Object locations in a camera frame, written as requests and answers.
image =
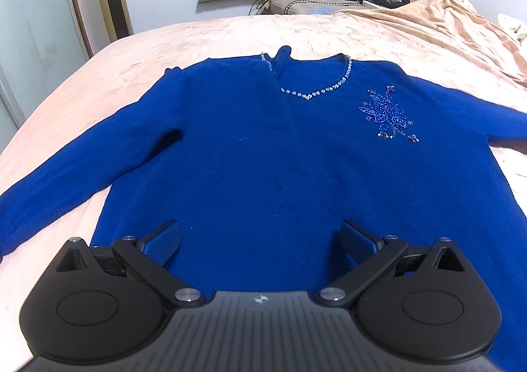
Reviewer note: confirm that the frosted glass floral door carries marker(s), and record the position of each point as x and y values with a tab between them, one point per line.
41	47

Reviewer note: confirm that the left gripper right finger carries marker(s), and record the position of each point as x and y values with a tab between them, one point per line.
374	256

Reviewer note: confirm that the brown patterned pillow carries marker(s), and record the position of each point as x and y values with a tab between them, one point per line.
322	7

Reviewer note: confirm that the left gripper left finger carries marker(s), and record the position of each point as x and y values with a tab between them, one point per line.
144	259

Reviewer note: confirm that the pink floral bed sheet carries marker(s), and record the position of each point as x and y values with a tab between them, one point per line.
123	72

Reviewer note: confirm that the blue beaded sweater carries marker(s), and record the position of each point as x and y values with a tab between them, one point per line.
261	158

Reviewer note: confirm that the orange blanket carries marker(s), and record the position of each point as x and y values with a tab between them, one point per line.
450	25

